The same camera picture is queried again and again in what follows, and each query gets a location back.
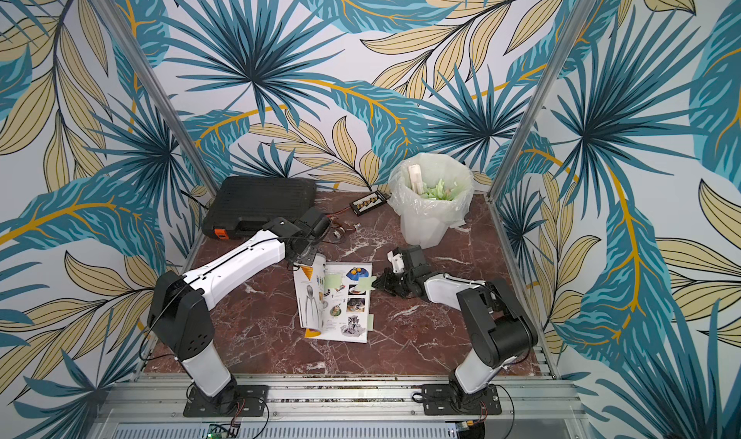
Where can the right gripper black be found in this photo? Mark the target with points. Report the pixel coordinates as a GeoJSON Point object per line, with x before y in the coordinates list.
{"type": "Point", "coordinates": [397, 281]}

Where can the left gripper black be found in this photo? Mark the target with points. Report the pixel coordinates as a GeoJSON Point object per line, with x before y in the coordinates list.
{"type": "Point", "coordinates": [310, 258]}

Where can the yellow art textbook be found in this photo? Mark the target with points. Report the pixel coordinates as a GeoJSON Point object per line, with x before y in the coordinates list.
{"type": "Point", "coordinates": [332, 315]}

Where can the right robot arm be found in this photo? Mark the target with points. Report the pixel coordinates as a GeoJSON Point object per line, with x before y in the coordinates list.
{"type": "Point", "coordinates": [500, 331]}

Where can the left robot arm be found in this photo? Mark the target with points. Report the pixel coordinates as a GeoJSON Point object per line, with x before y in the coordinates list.
{"type": "Point", "coordinates": [180, 310]}

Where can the black plastic tool case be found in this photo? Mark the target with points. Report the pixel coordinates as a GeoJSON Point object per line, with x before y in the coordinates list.
{"type": "Point", "coordinates": [244, 204]}

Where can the black box of brass parts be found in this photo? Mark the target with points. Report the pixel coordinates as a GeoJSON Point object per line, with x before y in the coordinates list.
{"type": "Point", "coordinates": [368, 203]}

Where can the white bin with bag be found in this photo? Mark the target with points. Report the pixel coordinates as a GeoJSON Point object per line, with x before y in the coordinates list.
{"type": "Point", "coordinates": [432, 194]}

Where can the green circuit board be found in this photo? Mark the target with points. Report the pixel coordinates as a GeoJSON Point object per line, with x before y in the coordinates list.
{"type": "Point", "coordinates": [222, 431]}

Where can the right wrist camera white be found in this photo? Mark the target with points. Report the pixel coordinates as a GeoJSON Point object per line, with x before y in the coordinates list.
{"type": "Point", "coordinates": [397, 262]}

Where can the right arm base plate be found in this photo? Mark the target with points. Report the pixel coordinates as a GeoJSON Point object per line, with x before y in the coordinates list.
{"type": "Point", "coordinates": [448, 400]}

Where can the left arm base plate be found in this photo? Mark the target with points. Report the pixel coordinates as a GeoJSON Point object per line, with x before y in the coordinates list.
{"type": "Point", "coordinates": [237, 401]}

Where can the aluminium front rail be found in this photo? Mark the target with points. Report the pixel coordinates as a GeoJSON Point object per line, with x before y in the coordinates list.
{"type": "Point", "coordinates": [344, 407]}

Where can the left aluminium frame post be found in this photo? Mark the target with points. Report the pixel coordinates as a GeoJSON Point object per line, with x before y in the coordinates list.
{"type": "Point", "coordinates": [115, 21]}

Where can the aluminium frame post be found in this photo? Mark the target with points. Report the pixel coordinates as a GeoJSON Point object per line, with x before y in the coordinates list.
{"type": "Point", "coordinates": [576, 20]}
{"type": "Point", "coordinates": [115, 21]}

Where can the right aluminium frame post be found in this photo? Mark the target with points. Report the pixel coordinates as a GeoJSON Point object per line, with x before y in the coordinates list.
{"type": "Point", "coordinates": [576, 20]}

